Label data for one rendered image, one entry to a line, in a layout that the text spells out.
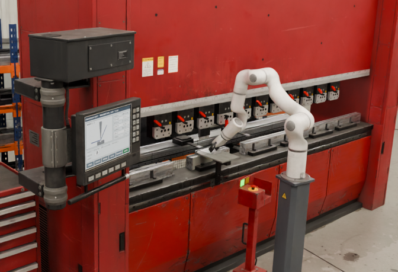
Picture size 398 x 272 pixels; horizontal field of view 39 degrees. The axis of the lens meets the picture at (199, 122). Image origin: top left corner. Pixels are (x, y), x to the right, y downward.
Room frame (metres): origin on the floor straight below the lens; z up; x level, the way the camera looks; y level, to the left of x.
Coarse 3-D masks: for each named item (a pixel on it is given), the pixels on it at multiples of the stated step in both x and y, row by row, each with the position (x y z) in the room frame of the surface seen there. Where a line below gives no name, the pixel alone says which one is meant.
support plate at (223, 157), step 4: (196, 152) 3.84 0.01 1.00; (200, 152) 3.84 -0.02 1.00; (204, 152) 3.84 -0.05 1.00; (224, 152) 3.86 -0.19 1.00; (208, 156) 3.75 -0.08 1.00; (212, 156) 3.75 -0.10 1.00; (216, 156) 3.76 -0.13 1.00; (220, 156) 3.76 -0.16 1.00; (224, 156) 3.77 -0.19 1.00; (228, 156) 3.77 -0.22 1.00; (232, 156) 3.77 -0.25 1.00; (236, 156) 3.78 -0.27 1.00; (216, 160) 3.69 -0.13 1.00; (220, 160) 3.69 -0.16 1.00; (224, 160) 3.69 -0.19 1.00; (228, 160) 3.69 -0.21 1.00; (232, 160) 3.72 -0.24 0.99
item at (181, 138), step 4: (180, 136) 4.09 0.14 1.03; (184, 136) 4.10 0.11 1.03; (188, 136) 4.10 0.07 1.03; (172, 140) 4.08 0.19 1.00; (176, 140) 4.05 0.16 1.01; (180, 140) 4.03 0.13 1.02; (184, 140) 4.03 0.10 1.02; (188, 140) 4.06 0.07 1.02; (192, 140) 4.08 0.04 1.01; (176, 144) 4.05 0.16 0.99; (180, 144) 4.02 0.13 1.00; (184, 144) 4.03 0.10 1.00; (188, 144) 4.02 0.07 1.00; (192, 144) 4.01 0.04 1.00; (200, 148) 3.93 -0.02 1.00
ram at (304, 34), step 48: (144, 0) 3.47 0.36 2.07; (192, 0) 3.75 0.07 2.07; (240, 0) 4.07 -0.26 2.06; (288, 0) 4.45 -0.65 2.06; (336, 0) 4.90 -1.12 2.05; (144, 48) 3.48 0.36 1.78; (192, 48) 3.76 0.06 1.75; (240, 48) 4.09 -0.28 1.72; (288, 48) 4.48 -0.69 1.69; (336, 48) 4.95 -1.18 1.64; (144, 96) 3.48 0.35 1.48; (192, 96) 3.77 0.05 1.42
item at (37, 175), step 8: (40, 168) 2.82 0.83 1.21; (24, 176) 2.71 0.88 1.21; (32, 176) 2.71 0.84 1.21; (40, 176) 2.71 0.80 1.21; (72, 176) 2.90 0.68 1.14; (24, 184) 2.72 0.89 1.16; (32, 184) 2.66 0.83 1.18; (40, 184) 2.60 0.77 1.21; (32, 192) 2.66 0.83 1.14; (40, 192) 2.60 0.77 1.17
